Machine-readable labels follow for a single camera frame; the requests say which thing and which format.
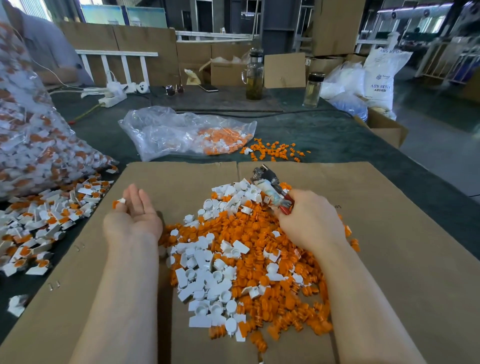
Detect person's left hand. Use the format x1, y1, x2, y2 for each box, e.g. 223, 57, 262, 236
102, 183, 164, 245

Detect person's right hand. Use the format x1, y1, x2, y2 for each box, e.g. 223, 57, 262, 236
275, 189, 348, 256

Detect silver red-handled pliers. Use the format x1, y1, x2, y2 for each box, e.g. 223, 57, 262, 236
251, 163, 295, 216

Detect pile of orange and white parts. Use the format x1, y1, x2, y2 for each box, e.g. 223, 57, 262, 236
159, 178, 361, 354

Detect pile of assembled white-orange parts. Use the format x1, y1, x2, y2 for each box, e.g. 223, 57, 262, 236
0, 166, 120, 318

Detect person's right forearm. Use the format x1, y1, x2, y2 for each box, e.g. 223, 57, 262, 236
318, 240, 427, 364

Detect person's left forearm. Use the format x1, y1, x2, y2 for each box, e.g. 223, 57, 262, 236
69, 232, 162, 364

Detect scatter of orange offcuts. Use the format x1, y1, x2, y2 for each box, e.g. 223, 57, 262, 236
241, 137, 310, 163

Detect brown cardboard sheet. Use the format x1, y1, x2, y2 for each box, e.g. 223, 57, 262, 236
236, 161, 480, 364
0, 161, 243, 364

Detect small clear plastic bag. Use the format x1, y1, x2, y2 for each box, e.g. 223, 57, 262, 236
118, 105, 258, 162

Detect open brown cardboard box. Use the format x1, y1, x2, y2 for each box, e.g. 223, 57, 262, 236
354, 107, 410, 149

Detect white power strip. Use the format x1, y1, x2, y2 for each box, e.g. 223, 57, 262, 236
81, 81, 150, 108

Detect glass bottle with black lid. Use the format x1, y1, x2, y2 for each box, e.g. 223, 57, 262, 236
302, 72, 325, 108

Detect large clear bag of seals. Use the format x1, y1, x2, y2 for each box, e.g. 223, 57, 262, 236
0, 0, 117, 200

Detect clear blue plastic bag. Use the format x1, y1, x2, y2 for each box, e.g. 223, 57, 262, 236
320, 61, 369, 121

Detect flat brown cardboard panel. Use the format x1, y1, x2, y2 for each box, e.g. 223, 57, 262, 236
264, 52, 307, 90

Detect glass tea jar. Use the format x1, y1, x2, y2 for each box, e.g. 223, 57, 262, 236
241, 48, 265, 101

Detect white woven sack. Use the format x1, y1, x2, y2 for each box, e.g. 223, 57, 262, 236
362, 31, 414, 120

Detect open cardboard box with paper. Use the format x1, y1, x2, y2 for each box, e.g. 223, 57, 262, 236
198, 54, 252, 87

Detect row of upright cardboard sheets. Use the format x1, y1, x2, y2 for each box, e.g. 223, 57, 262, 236
60, 21, 256, 86

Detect tall brown cardboard box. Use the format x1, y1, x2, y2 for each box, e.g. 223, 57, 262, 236
311, 0, 367, 57

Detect dark steel pillar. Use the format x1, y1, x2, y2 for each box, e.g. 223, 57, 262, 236
258, 0, 301, 54

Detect white metal rack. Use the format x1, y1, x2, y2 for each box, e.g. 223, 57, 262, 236
414, 37, 480, 84

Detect white railing frame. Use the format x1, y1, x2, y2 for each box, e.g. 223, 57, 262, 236
76, 49, 160, 86

